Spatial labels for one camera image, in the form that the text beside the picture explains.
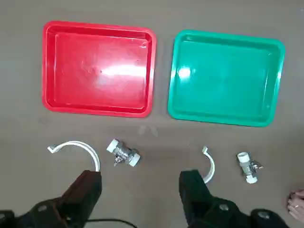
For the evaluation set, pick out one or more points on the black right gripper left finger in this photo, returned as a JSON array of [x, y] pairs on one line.
[[78, 190]]

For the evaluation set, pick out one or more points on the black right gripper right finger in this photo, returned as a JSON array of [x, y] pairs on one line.
[[194, 197]]

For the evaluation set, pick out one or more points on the small white pipe clamp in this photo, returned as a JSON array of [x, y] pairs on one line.
[[212, 166]]

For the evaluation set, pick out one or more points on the large white pipe clamp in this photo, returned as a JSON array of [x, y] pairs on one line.
[[93, 153]]

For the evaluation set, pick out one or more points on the red plastic tray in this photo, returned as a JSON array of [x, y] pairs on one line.
[[95, 71]]

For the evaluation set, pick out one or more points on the green plastic tray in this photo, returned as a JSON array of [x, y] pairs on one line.
[[225, 80]]

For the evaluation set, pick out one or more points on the small chrome valve white ends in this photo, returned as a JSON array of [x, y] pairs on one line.
[[247, 167]]

